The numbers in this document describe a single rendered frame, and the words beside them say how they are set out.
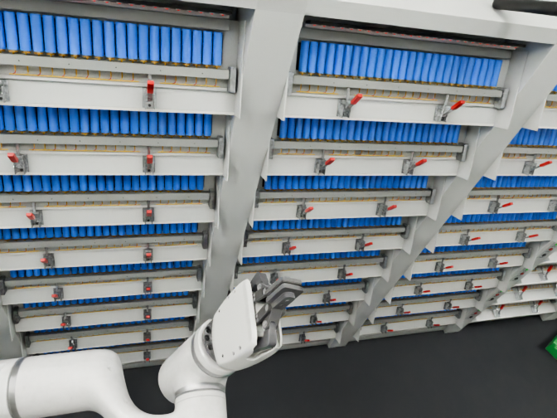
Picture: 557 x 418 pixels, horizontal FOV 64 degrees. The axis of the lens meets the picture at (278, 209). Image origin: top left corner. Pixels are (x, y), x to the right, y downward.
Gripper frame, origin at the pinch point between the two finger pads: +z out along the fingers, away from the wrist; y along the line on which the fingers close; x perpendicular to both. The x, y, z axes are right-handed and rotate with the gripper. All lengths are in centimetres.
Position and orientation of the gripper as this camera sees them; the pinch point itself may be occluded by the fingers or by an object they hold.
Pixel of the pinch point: (284, 291)
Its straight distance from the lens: 57.6
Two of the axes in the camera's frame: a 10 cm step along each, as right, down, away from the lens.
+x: -8.2, -2.5, -5.1
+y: 1.5, 7.7, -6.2
